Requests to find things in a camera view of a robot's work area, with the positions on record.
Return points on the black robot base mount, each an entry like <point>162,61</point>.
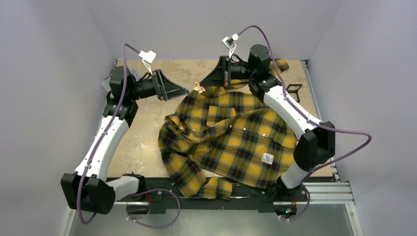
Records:
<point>155,195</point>

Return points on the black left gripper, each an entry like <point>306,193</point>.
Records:
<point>167,90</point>

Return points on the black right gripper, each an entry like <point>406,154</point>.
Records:
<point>225,72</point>

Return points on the aluminium rail frame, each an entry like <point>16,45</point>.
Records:
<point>238,124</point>

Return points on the clear plastic organizer box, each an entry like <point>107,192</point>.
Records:
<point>107,83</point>

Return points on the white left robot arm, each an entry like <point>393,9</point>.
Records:
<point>87,187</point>

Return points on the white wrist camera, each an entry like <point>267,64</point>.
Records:
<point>230,43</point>
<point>147,59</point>

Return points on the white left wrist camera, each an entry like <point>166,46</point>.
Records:
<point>147,59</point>

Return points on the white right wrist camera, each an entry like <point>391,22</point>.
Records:
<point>230,43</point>

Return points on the yellow plaid flannel shirt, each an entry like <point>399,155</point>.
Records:
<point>224,132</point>

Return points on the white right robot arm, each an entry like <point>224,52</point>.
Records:
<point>316,139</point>

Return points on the black rectangular frame stand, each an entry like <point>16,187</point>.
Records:
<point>294,90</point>

